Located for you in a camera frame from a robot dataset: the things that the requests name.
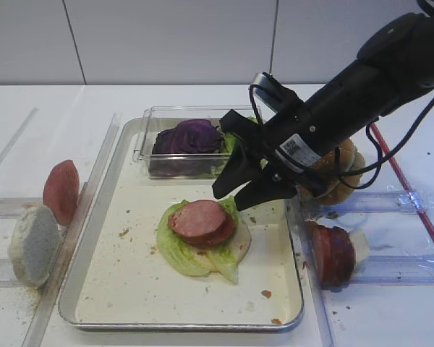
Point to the white bread slice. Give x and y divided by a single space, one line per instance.
34 245

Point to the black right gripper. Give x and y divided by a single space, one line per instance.
275 156

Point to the green lettuce leaf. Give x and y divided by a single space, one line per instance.
176 252

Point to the clear acrylic left rack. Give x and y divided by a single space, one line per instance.
48 292

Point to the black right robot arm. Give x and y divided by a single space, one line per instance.
394 67

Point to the clear acrylic right rack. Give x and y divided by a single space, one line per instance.
390 301

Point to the clear acrylic rack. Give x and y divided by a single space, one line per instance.
48 292
390 301

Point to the purple cabbage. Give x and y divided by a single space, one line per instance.
175 150

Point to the red strip on table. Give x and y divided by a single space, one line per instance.
424 217

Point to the brown meat patty slice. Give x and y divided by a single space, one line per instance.
194 216

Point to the red tomato slices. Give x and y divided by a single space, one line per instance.
61 191

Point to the stacked meat patty slices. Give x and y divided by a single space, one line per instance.
334 254

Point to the clear plastic salad container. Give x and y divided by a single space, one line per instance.
159 118

